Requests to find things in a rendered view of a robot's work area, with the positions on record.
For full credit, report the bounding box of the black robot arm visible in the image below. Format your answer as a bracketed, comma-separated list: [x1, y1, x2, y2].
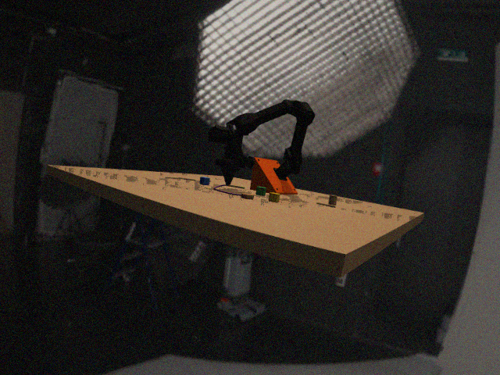
[208, 99, 315, 180]

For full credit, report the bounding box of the small yellow block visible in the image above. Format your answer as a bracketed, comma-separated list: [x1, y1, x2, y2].
[269, 192, 280, 202]

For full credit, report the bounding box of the green block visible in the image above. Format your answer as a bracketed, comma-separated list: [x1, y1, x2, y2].
[255, 187, 266, 196]

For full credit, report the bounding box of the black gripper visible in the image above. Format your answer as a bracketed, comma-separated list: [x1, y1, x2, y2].
[215, 145, 245, 186]

